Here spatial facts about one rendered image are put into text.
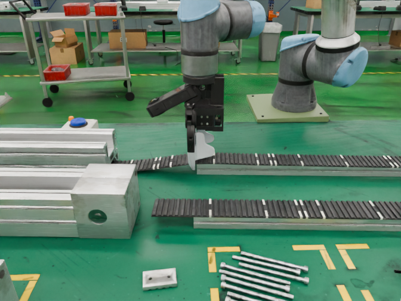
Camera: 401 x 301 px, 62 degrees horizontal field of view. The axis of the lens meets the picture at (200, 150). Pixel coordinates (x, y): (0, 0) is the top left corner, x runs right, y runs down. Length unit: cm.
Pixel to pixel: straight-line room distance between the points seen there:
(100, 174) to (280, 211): 33
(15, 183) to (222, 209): 39
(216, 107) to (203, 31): 16
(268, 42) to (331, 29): 463
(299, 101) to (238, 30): 48
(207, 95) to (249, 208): 25
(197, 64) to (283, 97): 53
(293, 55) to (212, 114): 47
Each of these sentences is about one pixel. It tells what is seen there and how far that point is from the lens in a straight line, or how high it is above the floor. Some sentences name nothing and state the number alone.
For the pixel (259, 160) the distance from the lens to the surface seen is 79.
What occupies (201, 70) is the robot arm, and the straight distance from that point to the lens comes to 67.
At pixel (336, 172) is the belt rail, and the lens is 83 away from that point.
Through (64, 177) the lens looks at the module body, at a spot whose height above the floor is 86.
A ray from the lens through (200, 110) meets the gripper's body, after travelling 70.
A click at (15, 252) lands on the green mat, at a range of 66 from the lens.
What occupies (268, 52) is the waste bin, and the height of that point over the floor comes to 14.
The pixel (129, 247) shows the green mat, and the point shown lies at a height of 78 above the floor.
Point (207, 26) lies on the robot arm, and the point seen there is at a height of 111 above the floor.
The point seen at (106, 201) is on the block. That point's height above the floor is 86.
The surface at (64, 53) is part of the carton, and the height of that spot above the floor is 17.
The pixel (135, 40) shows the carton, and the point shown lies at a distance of 554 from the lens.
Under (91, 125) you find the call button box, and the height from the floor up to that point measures 84.
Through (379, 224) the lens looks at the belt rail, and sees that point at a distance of 70.
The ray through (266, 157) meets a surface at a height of 81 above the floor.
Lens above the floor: 119
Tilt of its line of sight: 27 degrees down
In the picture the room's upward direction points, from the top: straight up
